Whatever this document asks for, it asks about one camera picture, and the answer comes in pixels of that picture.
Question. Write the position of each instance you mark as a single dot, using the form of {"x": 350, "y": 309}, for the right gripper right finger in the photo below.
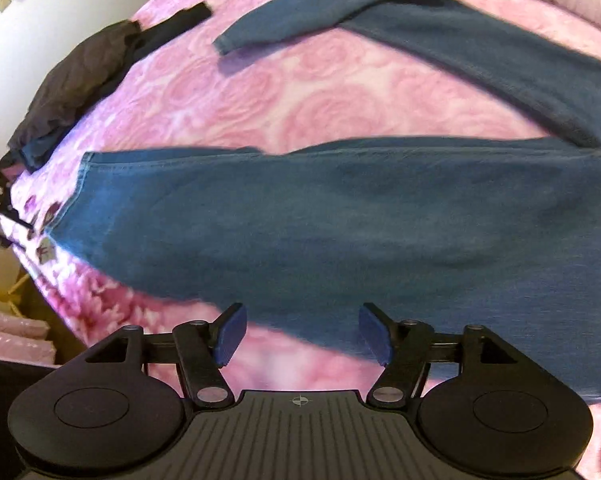
{"x": 403, "y": 350}

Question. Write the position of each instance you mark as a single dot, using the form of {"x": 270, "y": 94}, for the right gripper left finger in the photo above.
{"x": 203, "y": 349}

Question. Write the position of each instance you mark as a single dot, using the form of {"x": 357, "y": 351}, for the blue denim jeans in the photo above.
{"x": 448, "y": 230}

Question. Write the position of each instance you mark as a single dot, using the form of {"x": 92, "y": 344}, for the yellow clothes rack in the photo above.
{"x": 12, "y": 296}

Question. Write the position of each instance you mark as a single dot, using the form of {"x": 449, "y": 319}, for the black unfolded garment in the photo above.
{"x": 91, "y": 72}

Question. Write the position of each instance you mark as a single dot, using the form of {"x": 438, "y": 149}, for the pink rose bedsheet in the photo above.
{"x": 327, "y": 88}

